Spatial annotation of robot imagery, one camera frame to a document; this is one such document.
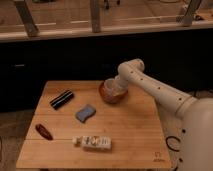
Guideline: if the white ceramic cup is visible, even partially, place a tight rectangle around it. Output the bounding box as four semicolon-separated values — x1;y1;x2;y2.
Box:
104;78;120;96

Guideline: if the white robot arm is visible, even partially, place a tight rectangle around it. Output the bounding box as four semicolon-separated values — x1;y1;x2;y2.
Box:
115;59;213;171

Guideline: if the orange ceramic bowl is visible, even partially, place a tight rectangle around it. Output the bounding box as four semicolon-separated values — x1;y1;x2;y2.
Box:
98;81;128;104

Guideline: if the blue sponge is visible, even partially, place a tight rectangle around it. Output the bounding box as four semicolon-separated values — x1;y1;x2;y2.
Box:
75;104;96;123

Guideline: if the black cabinet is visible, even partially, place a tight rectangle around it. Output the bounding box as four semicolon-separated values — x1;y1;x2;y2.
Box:
0;28;213;112

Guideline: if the white tube with label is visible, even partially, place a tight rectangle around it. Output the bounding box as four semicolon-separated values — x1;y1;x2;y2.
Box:
72;136;112;150

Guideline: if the wooden table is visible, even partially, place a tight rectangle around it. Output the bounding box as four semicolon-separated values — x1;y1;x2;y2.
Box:
16;81;171;169

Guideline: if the black striped rectangular case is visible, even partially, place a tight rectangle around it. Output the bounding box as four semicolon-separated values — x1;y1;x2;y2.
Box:
50;90;74;110

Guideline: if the dark red oval object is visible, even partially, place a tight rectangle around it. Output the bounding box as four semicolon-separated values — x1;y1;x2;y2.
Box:
35;124;53;140

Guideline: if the black cable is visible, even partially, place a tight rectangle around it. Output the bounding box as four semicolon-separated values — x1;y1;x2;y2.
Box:
164;134;183;153

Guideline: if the metal frame post middle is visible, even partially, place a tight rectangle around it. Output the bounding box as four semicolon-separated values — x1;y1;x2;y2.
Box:
90;0;101;33

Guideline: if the metal frame post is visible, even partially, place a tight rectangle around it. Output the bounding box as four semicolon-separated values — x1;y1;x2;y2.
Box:
181;0;202;27
13;0;39;37
90;0;101;33

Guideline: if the metal frame post right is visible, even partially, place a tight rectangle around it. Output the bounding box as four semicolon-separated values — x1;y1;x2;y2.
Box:
181;0;202;27

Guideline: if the metal frame post left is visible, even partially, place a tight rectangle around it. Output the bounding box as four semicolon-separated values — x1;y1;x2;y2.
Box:
13;0;39;37

